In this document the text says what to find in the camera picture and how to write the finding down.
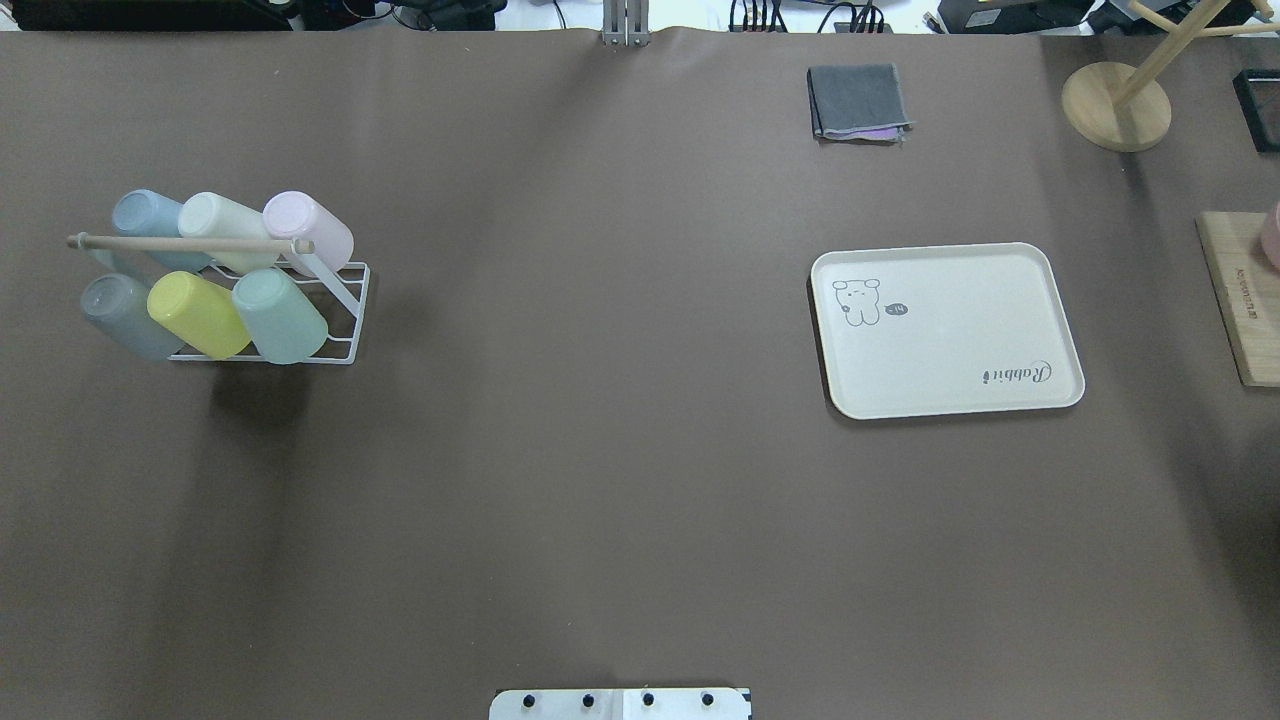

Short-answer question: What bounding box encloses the grey folded cloth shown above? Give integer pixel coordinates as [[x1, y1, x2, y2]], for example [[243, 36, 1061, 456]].
[[806, 63, 911, 143]]

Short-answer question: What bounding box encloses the pink bowl under stack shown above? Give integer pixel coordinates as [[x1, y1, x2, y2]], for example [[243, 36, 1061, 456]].
[[1260, 202, 1280, 270]]

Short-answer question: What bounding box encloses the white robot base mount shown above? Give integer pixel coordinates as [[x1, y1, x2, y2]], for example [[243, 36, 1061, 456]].
[[488, 687, 754, 719]]

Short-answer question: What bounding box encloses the cream rabbit tray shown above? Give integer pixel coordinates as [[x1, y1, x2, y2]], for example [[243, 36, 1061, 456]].
[[809, 242, 1085, 420]]

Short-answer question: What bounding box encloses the black tray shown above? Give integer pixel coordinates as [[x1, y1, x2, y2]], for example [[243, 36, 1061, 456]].
[[1233, 68, 1279, 152]]

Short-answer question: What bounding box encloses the yellow cup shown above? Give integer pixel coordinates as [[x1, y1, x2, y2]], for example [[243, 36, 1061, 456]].
[[146, 272, 251, 360]]

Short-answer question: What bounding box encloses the bamboo cutting board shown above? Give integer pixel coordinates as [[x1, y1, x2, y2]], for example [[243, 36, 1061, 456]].
[[1196, 211, 1279, 388]]

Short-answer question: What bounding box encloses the white wire cup rack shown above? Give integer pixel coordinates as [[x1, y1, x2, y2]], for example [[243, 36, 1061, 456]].
[[168, 259, 372, 366]]

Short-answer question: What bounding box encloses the cream cup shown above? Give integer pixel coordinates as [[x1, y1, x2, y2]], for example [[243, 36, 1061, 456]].
[[177, 192, 279, 275]]

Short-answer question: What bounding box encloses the blue cup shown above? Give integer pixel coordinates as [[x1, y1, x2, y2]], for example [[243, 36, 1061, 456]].
[[111, 188, 212, 273]]

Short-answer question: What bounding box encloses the grey cup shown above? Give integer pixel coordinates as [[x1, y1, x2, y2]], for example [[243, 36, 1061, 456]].
[[79, 273, 186, 361]]

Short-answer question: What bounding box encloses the pink cup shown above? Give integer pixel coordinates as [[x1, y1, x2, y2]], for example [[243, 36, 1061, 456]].
[[262, 190, 355, 273]]

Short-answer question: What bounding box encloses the green cup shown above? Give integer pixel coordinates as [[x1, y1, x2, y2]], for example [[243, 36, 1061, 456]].
[[232, 266, 328, 365]]

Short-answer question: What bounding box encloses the wooden mug tree stand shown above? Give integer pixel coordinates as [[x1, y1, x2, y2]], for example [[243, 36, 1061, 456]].
[[1061, 1, 1279, 152]]

